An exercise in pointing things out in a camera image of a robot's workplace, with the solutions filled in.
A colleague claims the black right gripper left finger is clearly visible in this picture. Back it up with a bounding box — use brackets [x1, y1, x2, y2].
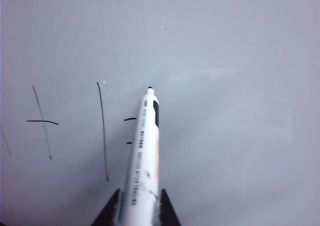
[90, 188, 122, 226]

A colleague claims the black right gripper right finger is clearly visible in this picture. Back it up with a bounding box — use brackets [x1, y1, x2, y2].
[154, 187, 183, 226]

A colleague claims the white marker pen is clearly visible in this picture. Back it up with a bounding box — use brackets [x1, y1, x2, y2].
[113, 85, 161, 226]

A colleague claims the white whiteboard with black writing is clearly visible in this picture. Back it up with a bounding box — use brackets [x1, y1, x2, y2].
[0, 0, 320, 226]

